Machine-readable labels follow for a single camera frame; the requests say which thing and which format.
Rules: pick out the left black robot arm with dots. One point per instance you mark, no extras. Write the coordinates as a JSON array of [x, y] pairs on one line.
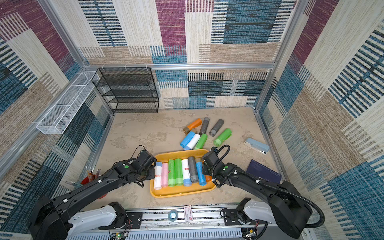
[[50, 218]]

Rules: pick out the short green trash bag roll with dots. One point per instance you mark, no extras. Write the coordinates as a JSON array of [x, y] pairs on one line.
[[178, 172]]

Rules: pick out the dark grey trash bag roll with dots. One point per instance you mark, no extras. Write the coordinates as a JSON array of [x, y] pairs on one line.
[[193, 170]]

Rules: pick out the yellow plastic storage tray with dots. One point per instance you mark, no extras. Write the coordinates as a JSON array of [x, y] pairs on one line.
[[178, 191]]

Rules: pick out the white red label card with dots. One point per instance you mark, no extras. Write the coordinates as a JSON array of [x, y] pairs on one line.
[[188, 213]]

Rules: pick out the white blue-end trash bag roll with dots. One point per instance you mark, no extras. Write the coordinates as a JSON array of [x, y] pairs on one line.
[[192, 143]]

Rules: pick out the light blue trash bag roll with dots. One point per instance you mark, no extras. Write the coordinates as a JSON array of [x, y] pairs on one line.
[[188, 138]]

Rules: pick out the white wire mesh basket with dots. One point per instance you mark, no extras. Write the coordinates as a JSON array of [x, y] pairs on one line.
[[58, 118]]

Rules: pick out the light blue stapler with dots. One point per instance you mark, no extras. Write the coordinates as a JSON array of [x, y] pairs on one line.
[[257, 146]]

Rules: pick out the dark blue notebook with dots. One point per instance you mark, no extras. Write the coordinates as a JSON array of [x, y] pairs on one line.
[[258, 170]]

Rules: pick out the black mesh shelf rack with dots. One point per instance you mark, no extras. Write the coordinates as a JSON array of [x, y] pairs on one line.
[[127, 90]]

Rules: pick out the green roll beside white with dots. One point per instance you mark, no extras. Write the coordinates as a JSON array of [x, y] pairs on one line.
[[201, 142]]

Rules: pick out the grey trash bag roll right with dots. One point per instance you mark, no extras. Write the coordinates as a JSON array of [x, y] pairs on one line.
[[216, 127]]

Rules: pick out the small orange roll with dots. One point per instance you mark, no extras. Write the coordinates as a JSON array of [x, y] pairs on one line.
[[208, 178]]

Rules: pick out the white blue trash bag roll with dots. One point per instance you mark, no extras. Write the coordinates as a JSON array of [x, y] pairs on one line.
[[158, 176]]

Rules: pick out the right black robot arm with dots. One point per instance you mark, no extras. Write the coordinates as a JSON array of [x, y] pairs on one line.
[[290, 210]]

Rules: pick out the pink trash bag roll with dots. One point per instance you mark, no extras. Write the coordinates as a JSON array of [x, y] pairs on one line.
[[164, 175]]

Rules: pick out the orange trash bag roll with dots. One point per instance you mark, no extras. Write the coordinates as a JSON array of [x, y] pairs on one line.
[[192, 125]]

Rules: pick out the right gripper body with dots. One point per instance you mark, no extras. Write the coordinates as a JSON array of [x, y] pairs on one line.
[[207, 165]]

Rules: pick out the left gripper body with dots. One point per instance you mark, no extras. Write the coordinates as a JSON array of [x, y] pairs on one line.
[[147, 175]]

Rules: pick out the tape roll on rail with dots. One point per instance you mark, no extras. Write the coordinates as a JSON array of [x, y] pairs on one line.
[[173, 215]]

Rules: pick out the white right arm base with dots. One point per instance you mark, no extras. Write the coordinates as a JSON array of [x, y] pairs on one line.
[[248, 212]]

